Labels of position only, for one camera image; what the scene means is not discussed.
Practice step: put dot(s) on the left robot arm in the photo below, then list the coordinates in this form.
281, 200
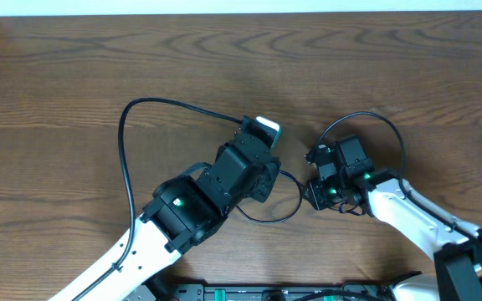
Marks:
183, 213

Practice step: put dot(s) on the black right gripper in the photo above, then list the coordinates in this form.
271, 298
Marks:
317, 198

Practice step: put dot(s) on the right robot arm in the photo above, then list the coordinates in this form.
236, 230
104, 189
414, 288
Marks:
348, 182

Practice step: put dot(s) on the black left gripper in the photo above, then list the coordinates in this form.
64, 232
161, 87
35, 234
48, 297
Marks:
273, 169

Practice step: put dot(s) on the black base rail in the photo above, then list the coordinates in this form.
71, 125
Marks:
161, 289

